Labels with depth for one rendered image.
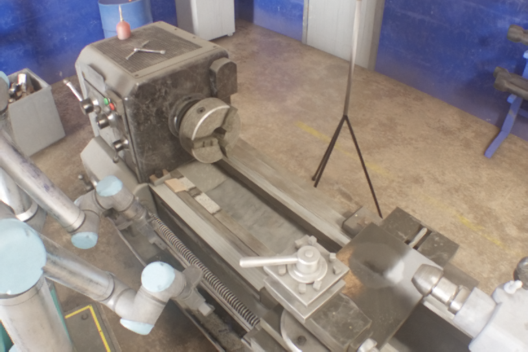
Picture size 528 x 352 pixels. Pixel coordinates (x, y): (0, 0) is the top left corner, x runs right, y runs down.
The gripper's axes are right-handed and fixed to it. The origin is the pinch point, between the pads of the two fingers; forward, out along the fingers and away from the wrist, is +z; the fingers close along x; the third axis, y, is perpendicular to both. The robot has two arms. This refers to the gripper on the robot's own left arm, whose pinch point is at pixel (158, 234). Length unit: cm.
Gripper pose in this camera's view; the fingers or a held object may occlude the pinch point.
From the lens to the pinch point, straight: 166.0
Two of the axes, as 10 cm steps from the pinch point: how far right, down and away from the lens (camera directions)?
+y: 8.1, -5.8, 0.9
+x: -4.3, -4.7, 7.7
